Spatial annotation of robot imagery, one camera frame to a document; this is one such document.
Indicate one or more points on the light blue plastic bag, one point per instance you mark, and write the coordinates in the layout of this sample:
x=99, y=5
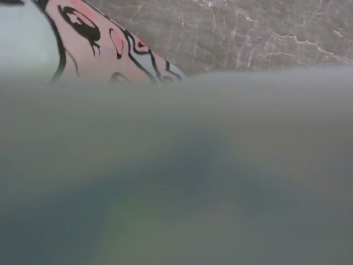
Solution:
x=110, y=155

